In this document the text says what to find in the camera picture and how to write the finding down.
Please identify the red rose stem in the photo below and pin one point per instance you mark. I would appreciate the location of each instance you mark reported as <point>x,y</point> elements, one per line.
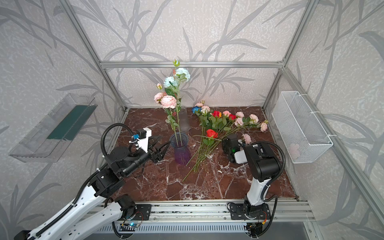
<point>206,146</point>

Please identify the mixed artificial flower pile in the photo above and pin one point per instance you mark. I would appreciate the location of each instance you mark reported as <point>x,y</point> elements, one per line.
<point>225,123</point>

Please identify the white wire mesh basket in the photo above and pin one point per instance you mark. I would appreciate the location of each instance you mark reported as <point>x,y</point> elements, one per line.
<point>301,131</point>

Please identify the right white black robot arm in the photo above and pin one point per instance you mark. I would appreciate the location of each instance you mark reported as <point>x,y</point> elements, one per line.
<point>267,162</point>

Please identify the clear frosted glass vase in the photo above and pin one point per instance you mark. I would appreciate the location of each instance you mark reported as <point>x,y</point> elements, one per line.
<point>183,120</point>

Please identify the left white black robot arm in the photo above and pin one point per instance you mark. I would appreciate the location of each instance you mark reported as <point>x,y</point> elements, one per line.
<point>71,223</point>

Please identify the purple glass vase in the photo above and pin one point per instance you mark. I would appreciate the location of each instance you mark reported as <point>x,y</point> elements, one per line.
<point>180,148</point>

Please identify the light blue flower stem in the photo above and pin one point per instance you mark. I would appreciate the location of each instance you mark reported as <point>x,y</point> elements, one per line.
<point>178,77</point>

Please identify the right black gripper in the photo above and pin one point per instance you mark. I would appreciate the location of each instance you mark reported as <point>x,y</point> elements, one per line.
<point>229,144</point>

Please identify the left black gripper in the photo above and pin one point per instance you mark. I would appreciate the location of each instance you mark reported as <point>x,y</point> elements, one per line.
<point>154,153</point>

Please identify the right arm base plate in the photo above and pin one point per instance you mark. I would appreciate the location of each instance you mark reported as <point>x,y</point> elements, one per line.
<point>246,211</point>

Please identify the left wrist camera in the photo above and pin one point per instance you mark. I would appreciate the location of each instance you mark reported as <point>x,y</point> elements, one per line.
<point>141,139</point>

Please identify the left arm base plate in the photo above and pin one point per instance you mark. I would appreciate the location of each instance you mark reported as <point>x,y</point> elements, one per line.
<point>141,212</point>

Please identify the aluminium front rail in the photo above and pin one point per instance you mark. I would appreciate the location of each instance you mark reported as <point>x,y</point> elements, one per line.
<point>217,211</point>

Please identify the clear plastic wall bin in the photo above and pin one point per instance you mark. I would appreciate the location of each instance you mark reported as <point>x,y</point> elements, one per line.
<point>49,139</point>

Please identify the small pink flower stem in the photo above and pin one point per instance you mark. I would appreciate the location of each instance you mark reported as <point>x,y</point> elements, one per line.
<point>247,139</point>

